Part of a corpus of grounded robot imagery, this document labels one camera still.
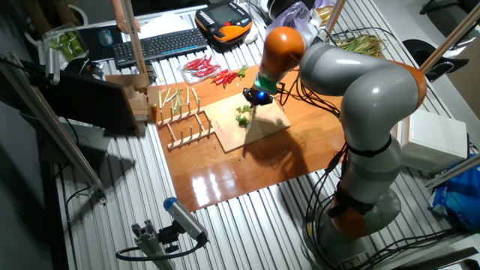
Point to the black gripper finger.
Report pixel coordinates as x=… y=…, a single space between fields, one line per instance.
x=249 y=102
x=256 y=109

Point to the white paper sheet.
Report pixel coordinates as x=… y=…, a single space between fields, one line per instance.
x=161 y=24

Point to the clear bag of red chilies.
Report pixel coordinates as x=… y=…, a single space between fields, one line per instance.
x=198 y=67

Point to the silver camera with blue cap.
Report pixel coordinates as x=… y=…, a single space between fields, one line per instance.
x=183 y=219

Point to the person's bare forearm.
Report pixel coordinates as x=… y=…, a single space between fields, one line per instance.
x=117 y=7

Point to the black mouse mat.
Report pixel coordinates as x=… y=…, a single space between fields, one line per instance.
x=88 y=45

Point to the black computer monitor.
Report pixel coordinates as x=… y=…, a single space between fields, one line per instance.
x=86 y=101

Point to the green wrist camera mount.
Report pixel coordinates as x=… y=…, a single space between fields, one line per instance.
x=266 y=84

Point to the grey computer mouse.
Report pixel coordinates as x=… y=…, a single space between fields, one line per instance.
x=105 y=37

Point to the black office chair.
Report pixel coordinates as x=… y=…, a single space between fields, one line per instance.
x=420 y=48
x=465 y=4

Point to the aluminium camera mount profile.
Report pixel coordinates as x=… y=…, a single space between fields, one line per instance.
x=150 y=243

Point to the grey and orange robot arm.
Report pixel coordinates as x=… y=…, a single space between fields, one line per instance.
x=375 y=97

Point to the cut green vegetable stalk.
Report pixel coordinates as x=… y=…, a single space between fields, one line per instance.
x=160 y=99
x=177 y=103
x=174 y=95
x=188 y=96
x=195 y=96
x=166 y=96

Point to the whole green chili pepper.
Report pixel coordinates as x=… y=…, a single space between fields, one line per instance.
x=243 y=71

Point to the yellowish plastic packet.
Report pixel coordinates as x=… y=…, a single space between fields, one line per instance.
x=322 y=15

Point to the loose red chili pepper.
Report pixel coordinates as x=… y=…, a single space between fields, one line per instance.
x=233 y=77
x=216 y=78
x=228 y=79
x=222 y=76

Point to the clear container of green peppers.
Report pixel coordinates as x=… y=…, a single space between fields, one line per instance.
x=67 y=43

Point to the aluminium frame post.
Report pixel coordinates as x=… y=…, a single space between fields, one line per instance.
x=135 y=45
x=453 y=170
x=56 y=131
x=450 y=37
x=332 y=18

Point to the wooden peg dish rack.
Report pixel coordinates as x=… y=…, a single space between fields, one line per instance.
x=183 y=140

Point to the black computer keyboard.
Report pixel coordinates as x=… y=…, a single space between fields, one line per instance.
x=161 y=47

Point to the person's bare hand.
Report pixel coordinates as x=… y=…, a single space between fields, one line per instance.
x=122 y=24

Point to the blue plastic bag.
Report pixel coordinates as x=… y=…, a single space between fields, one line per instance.
x=457 y=202

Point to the brown cardboard box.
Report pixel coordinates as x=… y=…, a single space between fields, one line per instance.
x=135 y=101

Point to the small white crumpled bag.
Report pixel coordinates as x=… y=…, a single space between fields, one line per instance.
x=251 y=34

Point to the silver camera on frame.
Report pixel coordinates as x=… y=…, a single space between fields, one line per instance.
x=52 y=67

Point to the green chili pepper pieces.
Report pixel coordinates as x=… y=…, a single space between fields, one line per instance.
x=243 y=118

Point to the wooden cutting board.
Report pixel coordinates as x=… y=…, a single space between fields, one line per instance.
x=228 y=127

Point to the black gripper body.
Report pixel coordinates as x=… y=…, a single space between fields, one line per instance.
x=258 y=96

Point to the bunch of long green stalks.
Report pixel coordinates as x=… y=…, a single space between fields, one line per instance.
x=362 y=45

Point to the orange and black teach pendant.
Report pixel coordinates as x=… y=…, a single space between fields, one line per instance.
x=221 y=17

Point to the white foam box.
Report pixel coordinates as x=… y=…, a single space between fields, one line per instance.
x=431 y=138

